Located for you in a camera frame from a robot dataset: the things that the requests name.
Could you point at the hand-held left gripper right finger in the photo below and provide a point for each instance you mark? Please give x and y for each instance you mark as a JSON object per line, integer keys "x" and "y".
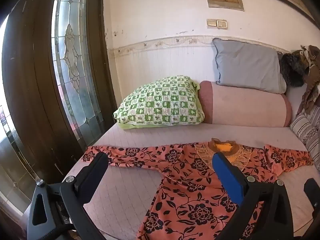
{"x": 228, "y": 177}

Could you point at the orange black floral dress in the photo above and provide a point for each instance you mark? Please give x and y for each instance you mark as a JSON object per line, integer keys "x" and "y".
{"x": 190, "y": 180}

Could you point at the bed with pink sheet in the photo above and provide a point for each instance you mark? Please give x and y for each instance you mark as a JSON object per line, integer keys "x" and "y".
{"x": 135, "y": 187}

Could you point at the wooden stained glass door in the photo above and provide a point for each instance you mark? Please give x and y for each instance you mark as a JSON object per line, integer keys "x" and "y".
{"x": 32, "y": 80}

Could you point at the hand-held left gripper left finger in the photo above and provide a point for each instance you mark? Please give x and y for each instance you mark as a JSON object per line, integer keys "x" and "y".
{"x": 93, "y": 172}

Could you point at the striped floral cushion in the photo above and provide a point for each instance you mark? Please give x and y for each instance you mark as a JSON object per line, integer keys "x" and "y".
{"x": 306, "y": 127}

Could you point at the green checkered pillow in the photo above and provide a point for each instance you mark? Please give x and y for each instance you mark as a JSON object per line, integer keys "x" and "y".
{"x": 162, "y": 102}

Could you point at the stained glass side window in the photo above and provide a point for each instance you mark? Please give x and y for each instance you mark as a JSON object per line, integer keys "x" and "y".
{"x": 10, "y": 160}

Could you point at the gold wall switch plate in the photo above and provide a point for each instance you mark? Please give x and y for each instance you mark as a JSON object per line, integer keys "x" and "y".
{"x": 222, "y": 24}
{"x": 211, "y": 23}

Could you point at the pink bolster cushion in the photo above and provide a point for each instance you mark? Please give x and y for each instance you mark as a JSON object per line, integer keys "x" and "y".
{"x": 245, "y": 107}

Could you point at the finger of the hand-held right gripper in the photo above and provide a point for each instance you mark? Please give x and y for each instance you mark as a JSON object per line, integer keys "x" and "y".
{"x": 312, "y": 192}

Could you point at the grey blue pillow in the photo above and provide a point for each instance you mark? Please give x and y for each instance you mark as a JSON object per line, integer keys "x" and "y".
{"x": 247, "y": 65}

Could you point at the brown crumpled cloth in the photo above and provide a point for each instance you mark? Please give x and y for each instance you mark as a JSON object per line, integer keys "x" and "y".
{"x": 312, "y": 80}

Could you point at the dark fuzzy cushion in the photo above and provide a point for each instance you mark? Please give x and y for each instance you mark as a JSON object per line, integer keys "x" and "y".
{"x": 293, "y": 67}

